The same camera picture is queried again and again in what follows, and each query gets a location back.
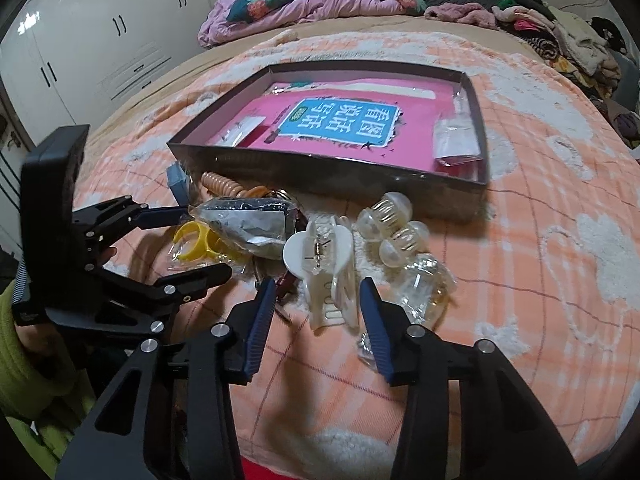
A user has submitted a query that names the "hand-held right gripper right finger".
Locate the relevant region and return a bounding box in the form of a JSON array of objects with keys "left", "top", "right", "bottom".
[{"left": 359, "top": 276, "right": 581, "bottom": 480}]

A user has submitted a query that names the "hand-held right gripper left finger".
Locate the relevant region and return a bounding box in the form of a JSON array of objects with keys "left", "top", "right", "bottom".
[{"left": 55, "top": 277, "right": 278, "bottom": 480}]

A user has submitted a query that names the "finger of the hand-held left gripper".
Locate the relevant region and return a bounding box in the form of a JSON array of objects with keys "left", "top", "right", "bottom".
[
  {"left": 100, "top": 261, "right": 233, "bottom": 321},
  {"left": 72, "top": 197, "right": 193, "bottom": 241}
]

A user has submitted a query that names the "clear bagged hair claw clip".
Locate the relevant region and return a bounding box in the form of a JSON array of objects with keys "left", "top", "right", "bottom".
[{"left": 395, "top": 254, "right": 458, "bottom": 323}]

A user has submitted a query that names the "bag of dark beads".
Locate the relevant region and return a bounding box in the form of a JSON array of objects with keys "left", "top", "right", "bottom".
[{"left": 187, "top": 196, "right": 301, "bottom": 261}]

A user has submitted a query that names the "white hair claw clip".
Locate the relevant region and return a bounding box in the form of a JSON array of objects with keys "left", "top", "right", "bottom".
[{"left": 282, "top": 214, "right": 361, "bottom": 331}]

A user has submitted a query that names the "grey cardboard box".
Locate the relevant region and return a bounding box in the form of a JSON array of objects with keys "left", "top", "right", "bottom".
[{"left": 166, "top": 60, "right": 491, "bottom": 223}]

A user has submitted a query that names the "person's left forearm green sleeve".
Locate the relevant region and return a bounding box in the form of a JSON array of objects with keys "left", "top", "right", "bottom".
[{"left": 0, "top": 280, "right": 101, "bottom": 476}]

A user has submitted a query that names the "person's left hand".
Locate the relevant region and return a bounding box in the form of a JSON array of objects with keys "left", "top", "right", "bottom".
[{"left": 14, "top": 324, "right": 68, "bottom": 366}]

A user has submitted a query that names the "small blue box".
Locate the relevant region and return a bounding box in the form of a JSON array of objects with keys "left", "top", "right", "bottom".
[{"left": 166, "top": 162, "right": 193, "bottom": 204}]

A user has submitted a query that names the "white door with black bars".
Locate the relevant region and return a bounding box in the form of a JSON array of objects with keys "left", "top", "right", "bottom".
[{"left": 0, "top": 75, "right": 36, "bottom": 261}]

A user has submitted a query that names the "clear round hair claw clip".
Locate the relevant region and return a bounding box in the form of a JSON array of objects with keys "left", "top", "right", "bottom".
[
  {"left": 378, "top": 220, "right": 431, "bottom": 267},
  {"left": 356, "top": 191, "right": 414, "bottom": 241}
]

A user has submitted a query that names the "small clear plastic bag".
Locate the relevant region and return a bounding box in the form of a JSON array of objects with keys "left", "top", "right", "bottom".
[
  {"left": 432, "top": 112, "right": 483, "bottom": 168},
  {"left": 216, "top": 116, "right": 267, "bottom": 148}
]

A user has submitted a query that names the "red cloth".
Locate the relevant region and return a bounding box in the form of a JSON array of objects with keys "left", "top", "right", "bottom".
[{"left": 240, "top": 457, "right": 403, "bottom": 480}]

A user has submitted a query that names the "white wardrobe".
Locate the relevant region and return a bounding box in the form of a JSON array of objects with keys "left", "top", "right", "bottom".
[{"left": 0, "top": 0, "right": 223, "bottom": 161}]

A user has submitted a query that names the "orange plaid blanket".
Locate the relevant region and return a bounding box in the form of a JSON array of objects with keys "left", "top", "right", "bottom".
[{"left": 70, "top": 32, "right": 640, "bottom": 466}]

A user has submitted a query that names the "pink book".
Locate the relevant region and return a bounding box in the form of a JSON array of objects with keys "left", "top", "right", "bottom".
[{"left": 240, "top": 77, "right": 481, "bottom": 168}]

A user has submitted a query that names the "pink floral quilt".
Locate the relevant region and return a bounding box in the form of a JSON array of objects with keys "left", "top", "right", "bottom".
[{"left": 197, "top": 0, "right": 426, "bottom": 50}]

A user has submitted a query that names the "pink fluffy cloth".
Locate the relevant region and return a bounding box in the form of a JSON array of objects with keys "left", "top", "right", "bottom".
[{"left": 424, "top": 2, "right": 498, "bottom": 28}]

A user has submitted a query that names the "pile of clothes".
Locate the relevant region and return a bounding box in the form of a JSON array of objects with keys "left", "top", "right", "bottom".
[{"left": 492, "top": 0, "right": 640, "bottom": 151}]

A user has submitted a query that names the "yellow ring in bag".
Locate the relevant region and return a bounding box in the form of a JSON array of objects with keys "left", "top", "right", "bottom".
[{"left": 173, "top": 221, "right": 226, "bottom": 261}]

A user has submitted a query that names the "metal key ring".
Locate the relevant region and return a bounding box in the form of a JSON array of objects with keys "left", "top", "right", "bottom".
[{"left": 267, "top": 187, "right": 301, "bottom": 211}]

